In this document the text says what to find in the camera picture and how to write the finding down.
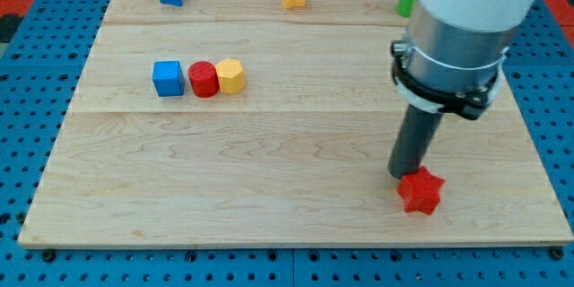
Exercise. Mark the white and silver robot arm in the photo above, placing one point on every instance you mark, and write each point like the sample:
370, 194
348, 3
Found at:
450, 57

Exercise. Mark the yellow hexagon block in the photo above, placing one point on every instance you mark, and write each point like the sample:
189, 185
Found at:
231, 76

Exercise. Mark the light wooden board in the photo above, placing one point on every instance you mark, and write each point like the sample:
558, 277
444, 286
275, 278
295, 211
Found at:
297, 159

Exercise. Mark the red cylinder block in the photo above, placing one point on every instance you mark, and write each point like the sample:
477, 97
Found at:
203, 79

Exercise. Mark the blue cube block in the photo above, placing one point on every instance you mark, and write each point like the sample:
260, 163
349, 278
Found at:
167, 78

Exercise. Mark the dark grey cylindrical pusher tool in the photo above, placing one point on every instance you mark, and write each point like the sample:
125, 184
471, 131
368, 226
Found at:
413, 140

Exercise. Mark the red star block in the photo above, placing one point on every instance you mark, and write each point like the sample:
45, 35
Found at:
420, 191

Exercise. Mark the green cylinder block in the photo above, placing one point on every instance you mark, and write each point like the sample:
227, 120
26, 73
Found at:
404, 7

